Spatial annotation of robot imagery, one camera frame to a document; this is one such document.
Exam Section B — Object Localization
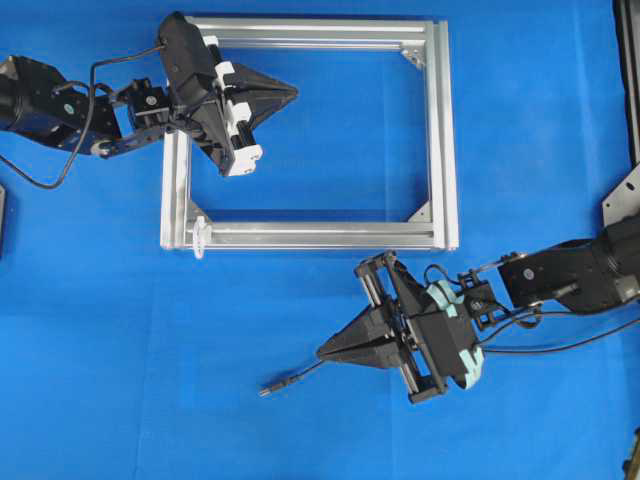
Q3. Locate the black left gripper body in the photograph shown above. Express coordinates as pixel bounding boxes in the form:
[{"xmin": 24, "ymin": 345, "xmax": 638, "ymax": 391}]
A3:
[{"xmin": 168, "ymin": 45, "xmax": 262, "ymax": 177}]

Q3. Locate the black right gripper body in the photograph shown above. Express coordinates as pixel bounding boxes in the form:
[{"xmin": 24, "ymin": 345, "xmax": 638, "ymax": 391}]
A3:
[{"xmin": 354, "ymin": 252, "xmax": 493, "ymax": 404}]

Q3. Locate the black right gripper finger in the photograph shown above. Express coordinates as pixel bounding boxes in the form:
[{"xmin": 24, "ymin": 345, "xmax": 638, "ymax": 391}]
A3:
[
  {"xmin": 316, "ymin": 339, "xmax": 411, "ymax": 369},
  {"xmin": 316, "ymin": 303, "xmax": 400, "ymax": 354}
]

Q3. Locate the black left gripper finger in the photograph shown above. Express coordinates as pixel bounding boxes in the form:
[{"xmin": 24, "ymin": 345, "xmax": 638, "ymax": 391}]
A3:
[
  {"xmin": 234, "ymin": 92, "xmax": 296, "ymax": 145},
  {"xmin": 232, "ymin": 62, "xmax": 299, "ymax": 97}
]

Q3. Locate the black wire with plug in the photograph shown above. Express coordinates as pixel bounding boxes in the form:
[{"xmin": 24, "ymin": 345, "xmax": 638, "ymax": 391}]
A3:
[{"xmin": 258, "ymin": 315, "xmax": 640, "ymax": 399}]

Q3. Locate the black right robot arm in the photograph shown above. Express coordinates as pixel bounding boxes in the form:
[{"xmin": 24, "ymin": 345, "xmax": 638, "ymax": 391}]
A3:
[{"xmin": 316, "ymin": 216, "xmax": 639, "ymax": 403}]

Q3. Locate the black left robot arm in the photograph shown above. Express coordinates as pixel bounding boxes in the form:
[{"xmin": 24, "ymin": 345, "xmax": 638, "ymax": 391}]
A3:
[{"xmin": 1, "ymin": 36, "xmax": 298, "ymax": 177}]

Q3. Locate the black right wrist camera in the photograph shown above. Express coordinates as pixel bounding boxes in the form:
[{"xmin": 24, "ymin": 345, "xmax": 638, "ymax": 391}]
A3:
[{"xmin": 412, "ymin": 280, "xmax": 484, "ymax": 390}]

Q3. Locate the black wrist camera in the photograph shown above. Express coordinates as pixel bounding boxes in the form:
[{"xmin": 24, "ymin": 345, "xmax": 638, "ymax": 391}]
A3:
[
  {"xmin": 156, "ymin": 12, "xmax": 216, "ymax": 108},
  {"xmin": 412, "ymin": 280, "xmax": 484, "ymax": 390}
]

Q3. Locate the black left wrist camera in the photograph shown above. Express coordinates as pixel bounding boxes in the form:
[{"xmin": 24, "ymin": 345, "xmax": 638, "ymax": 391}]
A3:
[{"xmin": 156, "ymin": 12, "xmax": 216, "ymax": 108}]

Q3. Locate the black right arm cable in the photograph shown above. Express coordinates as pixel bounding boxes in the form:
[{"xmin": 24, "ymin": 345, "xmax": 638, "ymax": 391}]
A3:
[{"xmin": 423, "ymin": 264, "xmax": 546, "ymax": 351}]

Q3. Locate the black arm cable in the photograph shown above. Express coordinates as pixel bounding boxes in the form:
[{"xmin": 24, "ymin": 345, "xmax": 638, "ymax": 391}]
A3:
[
  {"xmin": 423, "ymin": 264, "xmax": 546, "ymax": 351},
  {"xmin": 0, "ymin": 44, "xmax": 169, "ymax": 191}
]

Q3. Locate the silver aluminium extrusion frame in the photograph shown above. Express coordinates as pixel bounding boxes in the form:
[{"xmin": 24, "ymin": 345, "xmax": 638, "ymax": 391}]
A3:
[{"xmin": 160, "ymin": 16, "xmax": 459, "ymax": 257}]

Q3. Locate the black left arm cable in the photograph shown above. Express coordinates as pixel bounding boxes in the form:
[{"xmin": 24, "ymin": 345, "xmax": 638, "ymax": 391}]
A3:
[{"xmin": 0, "ymin": 44, "xmax": 169, "ymax": 191}]

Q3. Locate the black rail at right edge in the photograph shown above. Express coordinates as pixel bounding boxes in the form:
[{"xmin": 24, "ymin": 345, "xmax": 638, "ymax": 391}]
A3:
[{"xmin": 612, "ymin": 0, "xmax": 639, "ymax": 166}]

